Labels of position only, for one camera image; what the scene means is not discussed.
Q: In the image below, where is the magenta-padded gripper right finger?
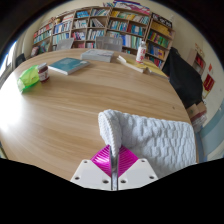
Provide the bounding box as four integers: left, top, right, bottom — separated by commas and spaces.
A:
115, 144, 159, 192

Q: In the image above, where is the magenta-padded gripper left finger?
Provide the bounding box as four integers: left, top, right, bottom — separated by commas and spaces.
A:
70, 144, 116, 192

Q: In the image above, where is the white textured towel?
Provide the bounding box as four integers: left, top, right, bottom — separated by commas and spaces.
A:
97, 108, 198, 179

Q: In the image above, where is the brown cardboard box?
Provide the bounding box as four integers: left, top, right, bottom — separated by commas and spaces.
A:
186, 101, 208, 130

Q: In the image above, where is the yellow flat book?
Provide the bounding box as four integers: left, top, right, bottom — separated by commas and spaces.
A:
133, 58, 169, 80

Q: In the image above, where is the black cloth cover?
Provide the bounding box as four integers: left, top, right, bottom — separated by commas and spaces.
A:
162, 46, 205, 109

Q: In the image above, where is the yellow open book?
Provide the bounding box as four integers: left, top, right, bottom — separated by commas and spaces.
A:
115, 54, 148, 74

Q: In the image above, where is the teal book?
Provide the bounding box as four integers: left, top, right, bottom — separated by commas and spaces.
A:
48, 57, 91, 76

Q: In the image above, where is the green plastic bag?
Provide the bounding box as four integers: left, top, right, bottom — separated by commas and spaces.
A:
17, 64, 42, 93

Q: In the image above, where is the grey book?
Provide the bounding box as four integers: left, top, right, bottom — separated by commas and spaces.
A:
80, 48, 115, 64

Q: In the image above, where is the white bottle with red label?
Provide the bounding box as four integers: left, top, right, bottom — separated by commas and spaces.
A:
135, 40, 148, 64

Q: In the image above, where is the grey mesh chair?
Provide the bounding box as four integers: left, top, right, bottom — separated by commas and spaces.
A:
95, 35, 124, 53

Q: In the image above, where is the grey plain chair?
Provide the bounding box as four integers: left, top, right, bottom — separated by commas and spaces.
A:
55, 37, 75, 52

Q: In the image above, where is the dark office chair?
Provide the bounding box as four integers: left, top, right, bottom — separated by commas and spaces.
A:
14, 53, 27, 68

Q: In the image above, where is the wooden bookshelf with books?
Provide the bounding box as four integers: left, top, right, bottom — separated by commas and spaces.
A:
30, 0, 176, 69

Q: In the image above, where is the red wall poster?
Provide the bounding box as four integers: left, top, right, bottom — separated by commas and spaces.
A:
202, 73, 216, 93

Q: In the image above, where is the small wooden wall shelf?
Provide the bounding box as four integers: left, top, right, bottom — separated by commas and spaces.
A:
186, 48, 207, 76

